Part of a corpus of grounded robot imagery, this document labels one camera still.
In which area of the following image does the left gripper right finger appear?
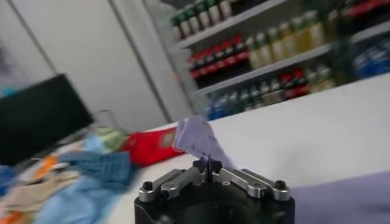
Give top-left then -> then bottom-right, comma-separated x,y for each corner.
208,158 -> 291,203

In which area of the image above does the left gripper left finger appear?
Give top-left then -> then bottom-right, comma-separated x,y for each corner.
138,157 -> 210,203

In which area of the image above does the purple t-shirt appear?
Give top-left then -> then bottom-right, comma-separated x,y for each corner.
172,115 -> 390,224

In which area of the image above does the red shirt with cartoon print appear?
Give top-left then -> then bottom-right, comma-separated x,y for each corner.
121,126 -> 186,167

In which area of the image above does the small blue water bottle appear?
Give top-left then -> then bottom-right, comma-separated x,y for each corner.
216,94 -> 231,116
207,97 -> 221,120

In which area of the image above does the pale green garment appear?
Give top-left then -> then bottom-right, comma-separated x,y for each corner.
96,127 -> 127,153

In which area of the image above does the blue black striped garment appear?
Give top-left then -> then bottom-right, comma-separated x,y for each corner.
59,150 -> 135,189

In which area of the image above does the light blue garment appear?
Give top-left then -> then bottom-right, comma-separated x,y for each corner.
33,176 -> 135,224

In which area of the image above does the small red cap cola bottle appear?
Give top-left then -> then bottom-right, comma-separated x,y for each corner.
291,69 -> 308,97
280,72 -> 295,100

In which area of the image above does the white drinks shelf unit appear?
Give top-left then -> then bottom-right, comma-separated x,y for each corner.
143,0 -> 345,121
327,0 -> 390,83

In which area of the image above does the small yellow tea bottle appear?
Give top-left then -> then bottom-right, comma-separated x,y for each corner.
306,68 -> 321,94
316,65 -> 335,91

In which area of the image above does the green cap yellow tea bottle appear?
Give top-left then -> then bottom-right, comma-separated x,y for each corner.
255,32 -> 274,67
245,36 -> 261,71
267,27 -> 286,63
304,10 -> 327,49
278,21 -> 298,58
291,16 -> 311,54

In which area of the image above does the orange white garment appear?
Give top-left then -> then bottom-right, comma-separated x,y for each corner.
30,153 -> 71,180

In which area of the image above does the beige garment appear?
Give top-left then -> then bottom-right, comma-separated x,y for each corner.
0,170 -> 82,214

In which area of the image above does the black flat monitor screen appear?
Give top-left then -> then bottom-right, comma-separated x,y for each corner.
0,72 -> 95,167

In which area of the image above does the green cap dark tea bottle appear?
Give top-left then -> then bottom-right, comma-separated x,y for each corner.
178,12 -> 193,38
218,0 -> 234,21
186,5 -> 202,33
196,1 -> 211,30
171,16 -> 183,42
207,0 -> 222,26

